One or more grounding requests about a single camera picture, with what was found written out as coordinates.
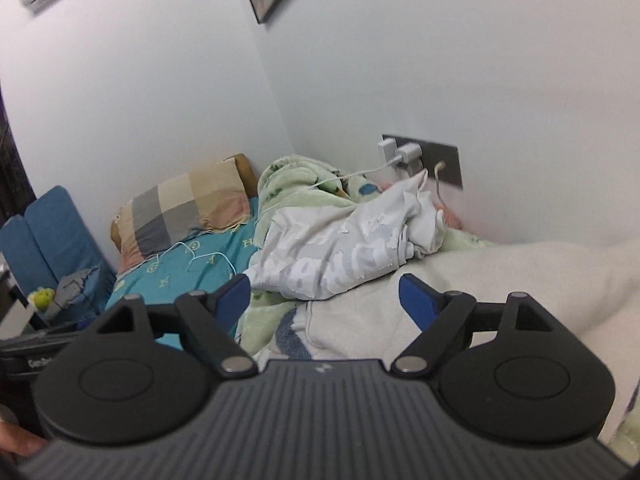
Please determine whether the green fleece blanket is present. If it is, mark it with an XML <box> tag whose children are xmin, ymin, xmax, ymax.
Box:
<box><xmin>234</xmin><ymin>153</ymin><xmax>640</xmax><ymax>467</ymax></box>

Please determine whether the grey wall socket panel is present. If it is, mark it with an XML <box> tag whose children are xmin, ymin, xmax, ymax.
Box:
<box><xmin>381</xmin><ymin>133</ymin><xmax>464</xmax><ymax>191</ymax></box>

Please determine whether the white table with black legs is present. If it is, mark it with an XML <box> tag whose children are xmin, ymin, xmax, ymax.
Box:
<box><xmin>0</xmin><ymin>254</ymin><xmax>52</xmax><ymax>342</ymax></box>

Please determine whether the cream sweatshirt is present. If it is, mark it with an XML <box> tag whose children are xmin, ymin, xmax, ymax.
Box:
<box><xmin>270</xmin><ymin>239</ymin><xmax>640</xmax><ymax>443</ymax></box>

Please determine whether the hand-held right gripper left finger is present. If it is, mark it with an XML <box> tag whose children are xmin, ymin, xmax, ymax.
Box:
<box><xmin>94</xmin><ymin>275</ymin><xmax>259</xmax><ymax>377</ymax></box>

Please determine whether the grey cloth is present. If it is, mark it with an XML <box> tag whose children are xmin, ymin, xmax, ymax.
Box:
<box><xmin>53</xmin><ymin>266</ymin><xmax>100</xmax><ymax>307</ymax></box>

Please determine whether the brown pillow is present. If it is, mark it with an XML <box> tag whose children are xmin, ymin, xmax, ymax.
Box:
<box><xmin>109</xmin><ymin>153</ymin><xmax>254</xmax><ymax>257</ymax></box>

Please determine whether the white charging cable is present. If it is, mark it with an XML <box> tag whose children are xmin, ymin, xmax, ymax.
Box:
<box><xmin>146</xmin><ymin>157</ymin><xmax>403</xmax><ymax>279</ymax></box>

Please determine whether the dark glass door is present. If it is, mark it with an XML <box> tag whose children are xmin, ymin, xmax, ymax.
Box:
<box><xmin>0</xmin><ymin>74</ymin><xmax>37</xmax><ymax>227</ymax></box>

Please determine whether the short white cable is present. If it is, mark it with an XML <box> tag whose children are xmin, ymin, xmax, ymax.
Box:
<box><xmin>433</xmin><ymin>160</ymin><xmax>447</xmax><ymax>207</ymax></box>

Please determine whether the plaid pillow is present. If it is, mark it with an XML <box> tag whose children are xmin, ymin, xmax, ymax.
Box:
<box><xmin>112</xmin><ymin>157</ymin><xmax>252</xmax><ymax>262</ymax></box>

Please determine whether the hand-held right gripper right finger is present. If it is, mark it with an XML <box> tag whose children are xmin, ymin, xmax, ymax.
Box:
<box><xmin>390</xmin><ymin>273</ymin><xmax>559</xmax><ymax>377</ymax></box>

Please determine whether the pink cloth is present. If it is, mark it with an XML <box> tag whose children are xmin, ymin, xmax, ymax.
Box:
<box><xmin>431</xmin><ymin>199</ymin><xmax>462</xmax><ymax>232</ymax></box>

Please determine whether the blue covered chair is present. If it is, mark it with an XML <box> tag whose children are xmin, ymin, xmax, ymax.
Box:
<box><xmin>0</xmin><ymin>213</ymin><xmax>52</xmax><ymax>292</ymax></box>
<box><xmin>24</xmin><ymin>185</ymin><xmax>117</xmax><ymax>322</ymax></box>

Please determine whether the white printed shirt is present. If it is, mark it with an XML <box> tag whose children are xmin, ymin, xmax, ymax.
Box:
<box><xmin>244</xmin><ymin>172</ymin><xmax>447</xmax><ymax>302</ymax></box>

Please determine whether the person's left hand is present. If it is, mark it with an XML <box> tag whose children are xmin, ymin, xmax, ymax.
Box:
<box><xmin>0</xmin><ymin>421</ymin><xmax>47</xmax><ymax>458</ymax></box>

